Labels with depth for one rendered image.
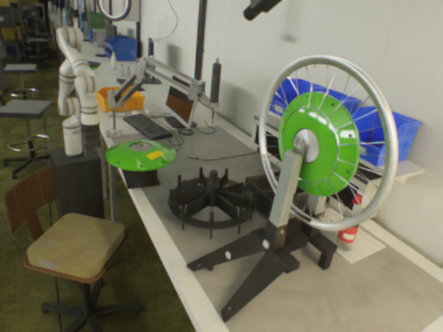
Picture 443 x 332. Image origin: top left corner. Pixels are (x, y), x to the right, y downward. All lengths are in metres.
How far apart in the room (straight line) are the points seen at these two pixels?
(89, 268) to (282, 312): 0.89
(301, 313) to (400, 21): 1.14
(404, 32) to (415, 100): 0.27
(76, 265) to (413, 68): 1.63
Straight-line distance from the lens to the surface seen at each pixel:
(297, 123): 1.00
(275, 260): 1.07
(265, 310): 1.05
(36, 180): 1.82
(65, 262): 1.65
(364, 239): 1.45
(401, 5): 1.53
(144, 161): 1.42
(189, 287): 1.08
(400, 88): 1.49
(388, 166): 0.85
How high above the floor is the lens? 1.70
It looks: 23 degrees down
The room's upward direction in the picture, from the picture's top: 6 degrees clockwise
